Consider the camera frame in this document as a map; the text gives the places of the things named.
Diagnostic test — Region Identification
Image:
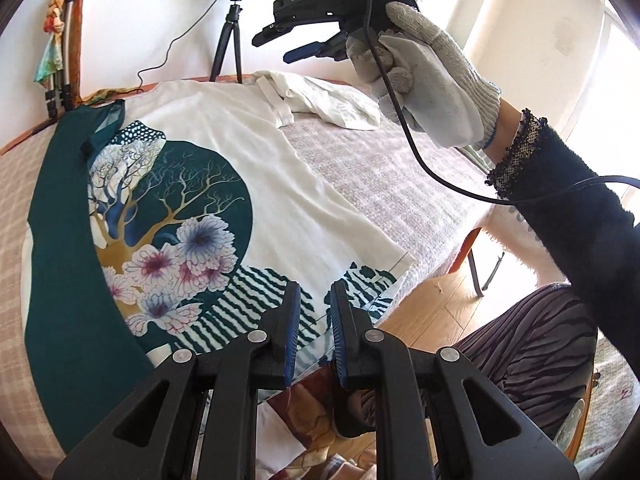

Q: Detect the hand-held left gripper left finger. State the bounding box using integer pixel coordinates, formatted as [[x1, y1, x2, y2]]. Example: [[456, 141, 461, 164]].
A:
[[52, 280, 302, 480]]

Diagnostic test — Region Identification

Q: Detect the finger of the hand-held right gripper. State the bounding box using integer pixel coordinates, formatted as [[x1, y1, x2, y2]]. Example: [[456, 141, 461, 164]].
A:
[[252, 16, 321, 47], [283, 40, 348, 64]]

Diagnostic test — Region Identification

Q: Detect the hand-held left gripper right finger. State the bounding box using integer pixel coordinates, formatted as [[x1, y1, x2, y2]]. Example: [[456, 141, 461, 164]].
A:
[[327, 279, 581, 480]]

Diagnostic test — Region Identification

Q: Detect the green white floral t-shirt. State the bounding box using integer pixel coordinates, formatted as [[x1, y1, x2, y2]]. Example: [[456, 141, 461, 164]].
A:
[[22, 80, 416, 456]]

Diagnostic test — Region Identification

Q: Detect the person's right forearm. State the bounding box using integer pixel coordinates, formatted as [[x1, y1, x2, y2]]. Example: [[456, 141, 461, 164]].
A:
[[482, 97, 640, 376]]

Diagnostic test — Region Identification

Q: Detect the person's right hand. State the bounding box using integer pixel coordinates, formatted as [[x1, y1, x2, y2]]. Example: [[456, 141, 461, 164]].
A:
[[346, 1, 502, 150]]

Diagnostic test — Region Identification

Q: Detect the white garment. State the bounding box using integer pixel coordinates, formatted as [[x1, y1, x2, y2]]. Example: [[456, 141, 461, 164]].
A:
[[250, 71, 383, 131]]

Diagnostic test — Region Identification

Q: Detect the floral printed cloth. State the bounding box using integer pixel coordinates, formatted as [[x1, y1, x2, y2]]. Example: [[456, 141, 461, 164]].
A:
[[255, 365, 381, 480]]

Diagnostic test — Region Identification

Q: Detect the metal folding leg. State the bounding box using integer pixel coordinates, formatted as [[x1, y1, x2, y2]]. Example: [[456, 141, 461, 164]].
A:
[[467, 247, 503, 296]]

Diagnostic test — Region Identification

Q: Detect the person's striped skirt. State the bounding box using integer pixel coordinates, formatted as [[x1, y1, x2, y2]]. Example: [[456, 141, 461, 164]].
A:
[[345, 282, 601, 441]]

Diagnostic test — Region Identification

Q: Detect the white fluffy cloth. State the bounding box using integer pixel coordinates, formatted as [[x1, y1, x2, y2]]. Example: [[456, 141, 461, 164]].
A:
[[482, 200, 576, 286]]

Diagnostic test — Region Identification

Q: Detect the orange patterned cloth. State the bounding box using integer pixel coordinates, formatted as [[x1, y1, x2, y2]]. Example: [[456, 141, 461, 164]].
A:
[[62, 0, 148, 108]]

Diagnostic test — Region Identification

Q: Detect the silver folded tripod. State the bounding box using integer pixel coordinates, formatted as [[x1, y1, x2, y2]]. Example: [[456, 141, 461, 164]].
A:
[[42, 0, 81, 121]]

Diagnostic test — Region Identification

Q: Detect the colourful knotted scarf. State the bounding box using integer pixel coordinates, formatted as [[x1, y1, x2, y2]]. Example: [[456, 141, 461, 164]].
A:
[[32, 0, 83, 83]]

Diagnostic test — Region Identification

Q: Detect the white patterned cushion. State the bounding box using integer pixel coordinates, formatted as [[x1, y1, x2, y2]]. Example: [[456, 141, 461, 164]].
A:
[[592, 335, 640, 463]]

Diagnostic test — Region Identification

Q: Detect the bright window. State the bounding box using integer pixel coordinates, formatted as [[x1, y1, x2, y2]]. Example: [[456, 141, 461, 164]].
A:
[[597, 0, 640, 181]]

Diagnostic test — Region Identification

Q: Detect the black ring light tripod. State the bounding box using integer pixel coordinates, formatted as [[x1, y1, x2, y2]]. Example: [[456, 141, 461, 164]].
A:
[[210, 0, 246, 83]]

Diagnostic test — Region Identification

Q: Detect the black ring light cable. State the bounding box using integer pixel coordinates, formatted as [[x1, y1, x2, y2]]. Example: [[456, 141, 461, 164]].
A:
[[135, 0, 221, 93]]

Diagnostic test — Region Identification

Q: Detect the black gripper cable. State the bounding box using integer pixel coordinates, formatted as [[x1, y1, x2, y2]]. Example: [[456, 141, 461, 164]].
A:
[[364, 0, 640, 206]]

